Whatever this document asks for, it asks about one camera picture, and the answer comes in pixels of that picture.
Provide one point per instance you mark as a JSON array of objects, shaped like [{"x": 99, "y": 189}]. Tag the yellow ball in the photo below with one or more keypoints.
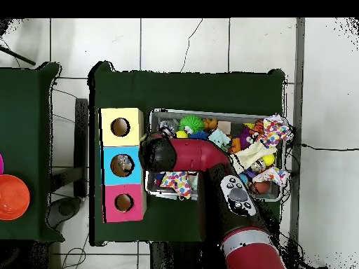
[{"x": 182, "y": 134}]

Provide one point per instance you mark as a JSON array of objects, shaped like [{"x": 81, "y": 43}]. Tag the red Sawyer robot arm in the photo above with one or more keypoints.
[{"x": 196, "y": 154}]

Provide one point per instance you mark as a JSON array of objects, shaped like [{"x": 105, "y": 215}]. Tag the red-brown ball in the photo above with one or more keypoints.
[{"x": 262, "y": 187}]

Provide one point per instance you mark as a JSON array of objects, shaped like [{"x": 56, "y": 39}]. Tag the dark green tablecloth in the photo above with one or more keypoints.
[{"x": 140, "y": 89}]

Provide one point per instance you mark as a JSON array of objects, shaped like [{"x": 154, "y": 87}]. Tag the cream cloth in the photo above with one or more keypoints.
[{"x": 255, "y": 154}]

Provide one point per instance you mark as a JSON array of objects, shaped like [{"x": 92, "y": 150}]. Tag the colourful polka-dot cloth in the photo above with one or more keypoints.
[{"x": 178, "y": 183}]

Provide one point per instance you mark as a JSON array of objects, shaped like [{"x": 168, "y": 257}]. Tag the mint green knit cloth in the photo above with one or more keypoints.
[{"x": 219, "y": 138}]

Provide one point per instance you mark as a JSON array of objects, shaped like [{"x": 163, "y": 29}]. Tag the black tripod leg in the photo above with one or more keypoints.
[{"x": 17, "y": 56}]

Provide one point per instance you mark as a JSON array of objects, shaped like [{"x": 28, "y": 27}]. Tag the shallow clear mesh bin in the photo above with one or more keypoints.
[{"x": 269, "y": 195}]

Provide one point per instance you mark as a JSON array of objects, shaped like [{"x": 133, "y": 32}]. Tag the dark green side table cloth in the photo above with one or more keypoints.
[{"x": 33, "y": 140}]

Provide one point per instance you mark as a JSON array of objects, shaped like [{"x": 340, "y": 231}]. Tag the orange plate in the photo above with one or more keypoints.
[{"x": 11, "y": 197}]

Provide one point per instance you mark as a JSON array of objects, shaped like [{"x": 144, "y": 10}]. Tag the wooden box with three holes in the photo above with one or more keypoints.
[{"x": 136, "y": 193}]

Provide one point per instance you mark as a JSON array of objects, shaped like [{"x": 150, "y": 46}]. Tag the black floor stand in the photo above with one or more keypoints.
[{"x": 81, "y": 145}]

